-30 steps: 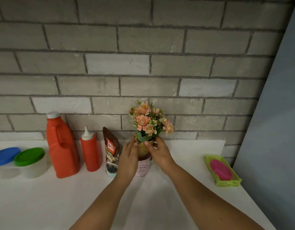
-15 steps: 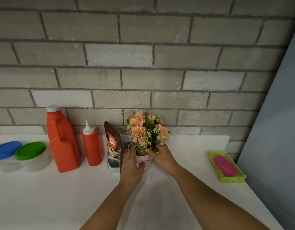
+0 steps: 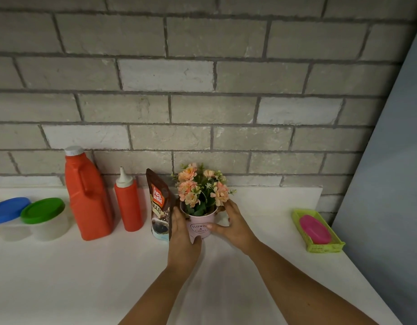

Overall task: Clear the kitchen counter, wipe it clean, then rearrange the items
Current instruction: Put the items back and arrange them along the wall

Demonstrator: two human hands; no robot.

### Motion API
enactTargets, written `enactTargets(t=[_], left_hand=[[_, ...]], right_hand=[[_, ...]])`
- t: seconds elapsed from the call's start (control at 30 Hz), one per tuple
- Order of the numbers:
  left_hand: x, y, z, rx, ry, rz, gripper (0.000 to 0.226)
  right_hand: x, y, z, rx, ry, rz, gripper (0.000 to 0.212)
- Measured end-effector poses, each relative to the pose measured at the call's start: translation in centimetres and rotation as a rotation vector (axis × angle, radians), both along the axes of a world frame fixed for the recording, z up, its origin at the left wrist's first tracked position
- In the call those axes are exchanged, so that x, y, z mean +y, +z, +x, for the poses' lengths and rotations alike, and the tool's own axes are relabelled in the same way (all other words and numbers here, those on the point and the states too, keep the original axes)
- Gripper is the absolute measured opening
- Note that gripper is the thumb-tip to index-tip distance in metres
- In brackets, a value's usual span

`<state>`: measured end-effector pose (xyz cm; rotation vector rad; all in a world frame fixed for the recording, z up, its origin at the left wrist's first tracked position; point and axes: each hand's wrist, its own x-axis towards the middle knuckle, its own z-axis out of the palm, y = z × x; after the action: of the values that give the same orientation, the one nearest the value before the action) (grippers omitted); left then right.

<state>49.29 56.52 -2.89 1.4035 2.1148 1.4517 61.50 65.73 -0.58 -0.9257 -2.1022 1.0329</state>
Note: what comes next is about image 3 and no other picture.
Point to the person's right hand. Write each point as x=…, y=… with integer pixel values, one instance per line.
x=239, y=230

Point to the orange squeeze bottle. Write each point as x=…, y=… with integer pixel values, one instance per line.
x=129, y=208

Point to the person's left hand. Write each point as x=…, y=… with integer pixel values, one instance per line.
x=183, y=248

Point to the green plastic basket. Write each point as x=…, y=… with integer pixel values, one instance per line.
x=325, y=247

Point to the pink flowers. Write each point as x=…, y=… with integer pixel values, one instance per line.
x=198, y=191

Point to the orange jug with white cap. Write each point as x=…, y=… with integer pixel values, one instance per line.
x=88, y=203

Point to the white countertop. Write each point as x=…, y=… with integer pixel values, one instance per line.
x=76, y=277

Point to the blue round lid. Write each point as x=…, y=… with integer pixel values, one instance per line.
x=7, y=210

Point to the brown coffee pouch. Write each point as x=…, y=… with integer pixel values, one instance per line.
x=159, y=206

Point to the green round lid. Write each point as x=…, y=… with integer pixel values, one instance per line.
x=42, y=210

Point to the clear plastic container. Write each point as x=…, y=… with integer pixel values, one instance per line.
x=52, y=228
x=12, y=231

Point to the person's right forearm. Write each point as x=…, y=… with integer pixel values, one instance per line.
x=306, y=291

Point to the person's left forearm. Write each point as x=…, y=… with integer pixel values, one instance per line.
x=154, y=297

